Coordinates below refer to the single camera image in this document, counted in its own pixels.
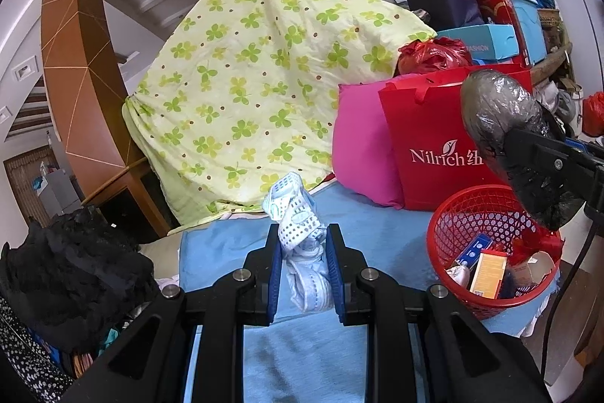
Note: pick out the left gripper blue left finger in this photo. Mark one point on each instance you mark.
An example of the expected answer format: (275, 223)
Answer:
(188, 346)

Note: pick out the green clover patterned quilt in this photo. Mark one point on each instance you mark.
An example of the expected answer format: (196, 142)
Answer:
(245, 91)

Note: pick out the red gift box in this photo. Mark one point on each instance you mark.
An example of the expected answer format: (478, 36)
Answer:
(502, 12)

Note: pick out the pink pillow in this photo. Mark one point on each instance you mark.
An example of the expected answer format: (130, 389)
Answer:
(364, 150)

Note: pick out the white blue wrapper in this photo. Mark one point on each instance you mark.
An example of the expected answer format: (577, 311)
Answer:
(302, 237)

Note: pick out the red white small carton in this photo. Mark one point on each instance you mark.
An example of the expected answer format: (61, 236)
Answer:
(489, 274)

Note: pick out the red plastic bag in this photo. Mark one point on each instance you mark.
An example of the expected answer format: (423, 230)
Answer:
(424, 57)

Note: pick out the black white dotted garment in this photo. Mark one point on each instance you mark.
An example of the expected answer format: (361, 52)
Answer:
(33, 365)

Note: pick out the light blue cardboard box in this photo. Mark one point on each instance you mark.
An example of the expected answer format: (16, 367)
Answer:
(487, 42)

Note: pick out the white tube package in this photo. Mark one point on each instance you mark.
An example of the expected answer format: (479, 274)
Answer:
(461, 269)

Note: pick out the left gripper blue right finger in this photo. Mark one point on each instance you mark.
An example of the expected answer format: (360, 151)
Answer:
(425, 345)

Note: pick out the red mesh trash basket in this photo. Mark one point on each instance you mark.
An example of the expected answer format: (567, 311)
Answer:
(495, 211)

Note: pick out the blue blanket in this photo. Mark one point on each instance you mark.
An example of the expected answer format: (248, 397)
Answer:
(306, 354)

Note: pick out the black plastic bag trash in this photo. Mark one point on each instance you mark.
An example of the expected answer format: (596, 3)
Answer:
(493, 104)

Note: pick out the black clothes pile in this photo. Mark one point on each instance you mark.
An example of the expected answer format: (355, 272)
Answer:
(73, 280)

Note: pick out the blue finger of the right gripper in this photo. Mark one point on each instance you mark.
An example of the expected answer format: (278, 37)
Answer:
(568, 165)

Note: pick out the brown wooden pillar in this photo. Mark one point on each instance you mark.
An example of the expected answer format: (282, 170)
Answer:
(86, 92)

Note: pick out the red Nilrich shopping bag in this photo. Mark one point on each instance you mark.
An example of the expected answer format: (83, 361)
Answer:
(434, 155)

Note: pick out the blue plastic storage bin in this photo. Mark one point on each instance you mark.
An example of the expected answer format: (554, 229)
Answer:
(530, 23)

